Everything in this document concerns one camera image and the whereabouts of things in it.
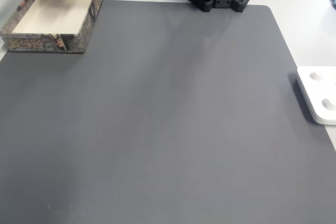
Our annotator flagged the printed cardboard box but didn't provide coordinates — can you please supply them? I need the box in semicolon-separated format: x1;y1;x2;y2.
0;0;103;54

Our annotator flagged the grey desk mat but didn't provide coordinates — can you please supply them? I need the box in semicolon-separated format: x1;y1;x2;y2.
0;0;336;224

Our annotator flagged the white device with round knobs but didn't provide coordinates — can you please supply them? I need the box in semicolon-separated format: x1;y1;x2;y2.
296;66;336;125

